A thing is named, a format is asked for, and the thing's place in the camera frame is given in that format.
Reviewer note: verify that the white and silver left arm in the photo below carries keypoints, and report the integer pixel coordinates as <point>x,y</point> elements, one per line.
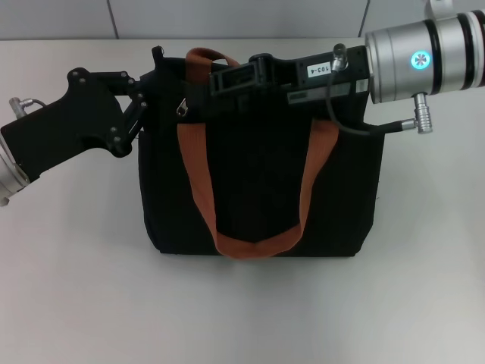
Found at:
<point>9,178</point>

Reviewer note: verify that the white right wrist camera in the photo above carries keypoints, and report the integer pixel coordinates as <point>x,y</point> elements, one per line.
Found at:
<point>439,7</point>

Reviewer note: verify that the silver zipper pull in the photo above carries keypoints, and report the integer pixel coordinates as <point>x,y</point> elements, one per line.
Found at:
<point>183,108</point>

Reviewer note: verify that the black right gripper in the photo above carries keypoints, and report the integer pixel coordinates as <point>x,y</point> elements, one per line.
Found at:
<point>322,81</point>

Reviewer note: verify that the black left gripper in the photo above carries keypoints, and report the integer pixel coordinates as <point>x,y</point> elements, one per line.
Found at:
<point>68,121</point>

